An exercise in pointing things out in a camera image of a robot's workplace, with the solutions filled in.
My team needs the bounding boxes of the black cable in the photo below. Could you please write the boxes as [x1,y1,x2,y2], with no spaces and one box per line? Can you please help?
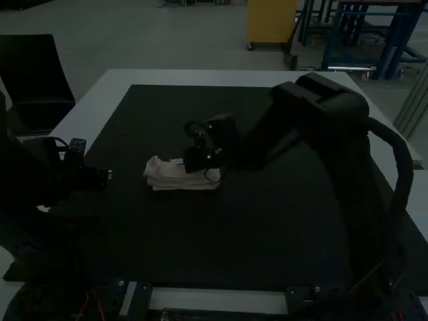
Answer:
[203,167,222,184]
[366,116,415,298]

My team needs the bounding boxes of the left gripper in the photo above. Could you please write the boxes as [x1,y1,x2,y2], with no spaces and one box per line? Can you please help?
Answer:
[78,166,114,192]

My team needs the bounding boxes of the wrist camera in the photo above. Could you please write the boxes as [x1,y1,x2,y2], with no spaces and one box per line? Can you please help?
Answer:
[185,120,209,138]
[68,138,88,161]

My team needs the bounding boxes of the dark base panel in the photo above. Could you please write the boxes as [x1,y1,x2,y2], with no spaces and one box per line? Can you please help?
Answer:
[160,307,289,321]
[6,276,128,321]
[314,284,428,321]

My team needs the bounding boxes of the pale towel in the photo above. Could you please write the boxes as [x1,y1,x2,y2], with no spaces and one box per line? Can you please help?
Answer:
[142,155,221,192]

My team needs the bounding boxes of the yellow cabinet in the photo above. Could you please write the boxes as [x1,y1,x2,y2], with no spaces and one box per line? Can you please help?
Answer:
[246,0,298,51]

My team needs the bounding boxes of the black mat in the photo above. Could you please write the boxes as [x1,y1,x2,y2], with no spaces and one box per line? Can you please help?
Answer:
[3,84,428,292]

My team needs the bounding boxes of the red wire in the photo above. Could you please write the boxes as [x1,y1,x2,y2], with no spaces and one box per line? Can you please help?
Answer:
[76,292,105,321]

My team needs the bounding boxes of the blue metal frame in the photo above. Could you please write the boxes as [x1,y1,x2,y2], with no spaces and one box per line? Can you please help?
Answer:
[320,0,428,81]

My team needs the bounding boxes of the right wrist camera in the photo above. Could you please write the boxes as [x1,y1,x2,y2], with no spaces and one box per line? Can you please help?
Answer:
[185,120,209,138]

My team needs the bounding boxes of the black chair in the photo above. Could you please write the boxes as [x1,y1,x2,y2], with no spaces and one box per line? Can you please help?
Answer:
[0,33,76,136]

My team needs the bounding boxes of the black clamp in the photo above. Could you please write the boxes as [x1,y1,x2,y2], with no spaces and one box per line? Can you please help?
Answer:
[285,285,324,306]
[132,282,154,317]

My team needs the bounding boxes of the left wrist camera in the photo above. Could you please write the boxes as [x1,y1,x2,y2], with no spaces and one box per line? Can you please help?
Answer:
[68,138,88,161]

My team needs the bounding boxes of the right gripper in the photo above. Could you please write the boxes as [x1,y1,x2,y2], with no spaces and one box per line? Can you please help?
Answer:
[183,114,237,174]

